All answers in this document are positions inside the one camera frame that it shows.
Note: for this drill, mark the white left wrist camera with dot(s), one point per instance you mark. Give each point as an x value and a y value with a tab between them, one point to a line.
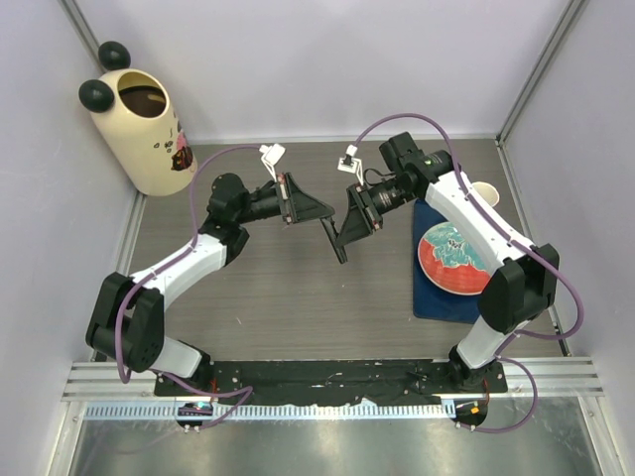
270	157

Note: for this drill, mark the white slotted cable duct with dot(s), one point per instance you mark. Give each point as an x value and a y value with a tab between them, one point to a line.
197	410

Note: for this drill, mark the dark blue tray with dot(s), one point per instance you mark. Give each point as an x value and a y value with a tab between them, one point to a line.
429	301

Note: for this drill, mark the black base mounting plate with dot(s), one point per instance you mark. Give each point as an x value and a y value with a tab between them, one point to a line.
336	383

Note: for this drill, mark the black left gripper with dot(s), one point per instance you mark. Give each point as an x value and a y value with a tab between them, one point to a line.
301	206

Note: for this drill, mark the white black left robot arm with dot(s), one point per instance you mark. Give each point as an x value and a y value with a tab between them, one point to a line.
128	319

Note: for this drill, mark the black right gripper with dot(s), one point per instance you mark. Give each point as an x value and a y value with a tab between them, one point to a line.
363	215

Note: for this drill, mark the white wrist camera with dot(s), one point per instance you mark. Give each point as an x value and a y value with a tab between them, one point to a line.
270	157
350	164

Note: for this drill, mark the pink ceramic mug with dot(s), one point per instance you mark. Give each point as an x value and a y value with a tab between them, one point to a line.
486	192

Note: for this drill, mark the aluminium frame rail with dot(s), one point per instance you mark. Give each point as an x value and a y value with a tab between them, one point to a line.
99	381

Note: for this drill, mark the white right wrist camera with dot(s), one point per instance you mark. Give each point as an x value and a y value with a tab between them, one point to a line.
350	164

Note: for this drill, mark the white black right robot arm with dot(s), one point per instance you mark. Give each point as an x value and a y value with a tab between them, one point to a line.
521	276

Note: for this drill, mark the red teal floral plate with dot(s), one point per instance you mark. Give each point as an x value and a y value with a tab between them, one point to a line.
450	262

